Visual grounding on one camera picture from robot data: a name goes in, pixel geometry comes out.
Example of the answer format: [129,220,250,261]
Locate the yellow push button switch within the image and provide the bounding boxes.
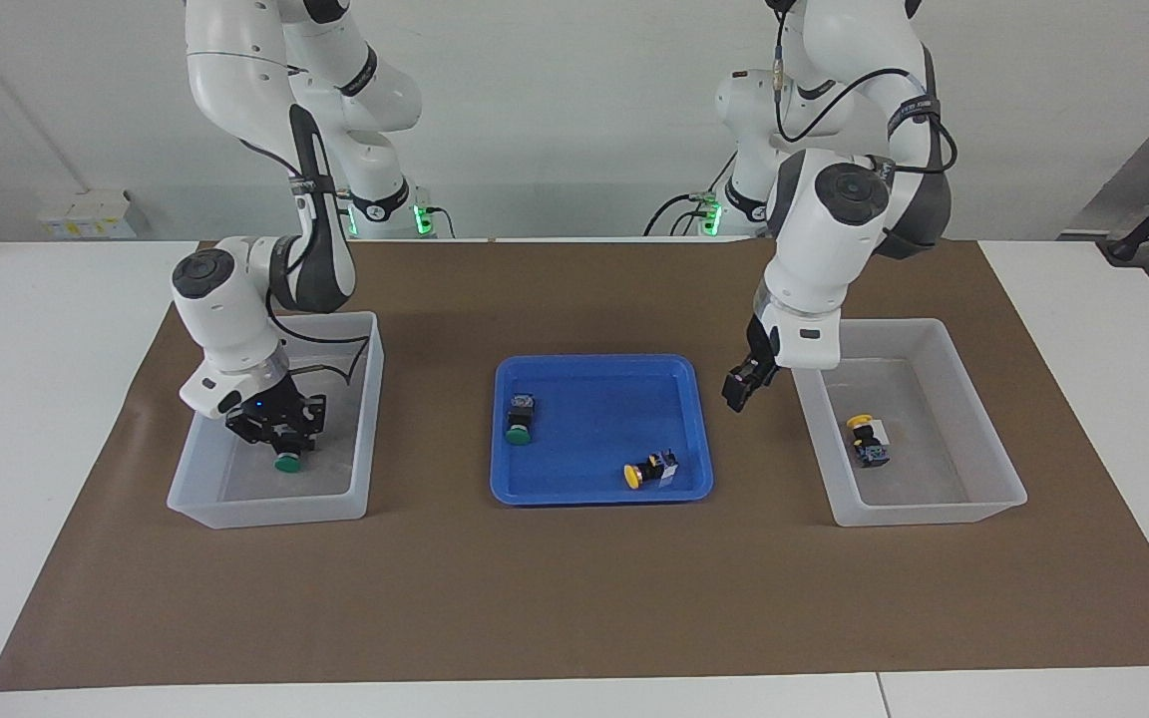
[624,449,680,490]
[846,412,892,469]

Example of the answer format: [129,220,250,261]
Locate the translucent white plastic box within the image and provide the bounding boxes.
[167,311,385,530]
[789,318,1028,528]

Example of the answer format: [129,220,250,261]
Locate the blue plastic tray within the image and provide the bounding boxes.
[490,353,715,507]

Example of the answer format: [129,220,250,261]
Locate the white cartons with yellow labels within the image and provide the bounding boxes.
[36,189,142,240]

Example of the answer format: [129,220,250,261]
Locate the brown table mat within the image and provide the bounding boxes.
[0,239,1149,692]

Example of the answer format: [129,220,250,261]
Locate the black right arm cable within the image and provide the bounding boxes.
[235,100,373,388]

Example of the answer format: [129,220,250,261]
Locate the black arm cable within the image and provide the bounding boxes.
[772,0,959,176]
[235,100,373,388]

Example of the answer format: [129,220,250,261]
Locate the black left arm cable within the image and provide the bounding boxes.
[772,0,959,176]

